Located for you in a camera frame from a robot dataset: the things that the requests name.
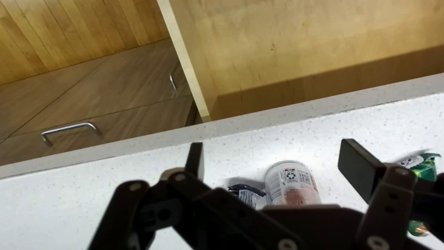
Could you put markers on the wide wooden drawer front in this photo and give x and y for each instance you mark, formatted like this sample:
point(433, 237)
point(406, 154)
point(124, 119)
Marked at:
point(139, 122)

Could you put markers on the silver pink drink can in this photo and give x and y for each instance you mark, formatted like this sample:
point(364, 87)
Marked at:
point(292, 182)

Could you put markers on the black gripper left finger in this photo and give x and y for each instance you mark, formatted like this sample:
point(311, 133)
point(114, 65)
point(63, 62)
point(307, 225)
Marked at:
point(185, 208)

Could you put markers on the wooden lower cabinet door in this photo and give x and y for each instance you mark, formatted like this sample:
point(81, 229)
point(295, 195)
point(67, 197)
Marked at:
point(139, 77)
point(28, 105)

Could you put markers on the green snack bar wrapper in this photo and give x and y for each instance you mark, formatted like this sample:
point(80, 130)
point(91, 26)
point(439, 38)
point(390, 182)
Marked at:
point(428, 163)

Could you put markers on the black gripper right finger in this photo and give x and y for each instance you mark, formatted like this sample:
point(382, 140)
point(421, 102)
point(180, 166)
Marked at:
point(393, 198)

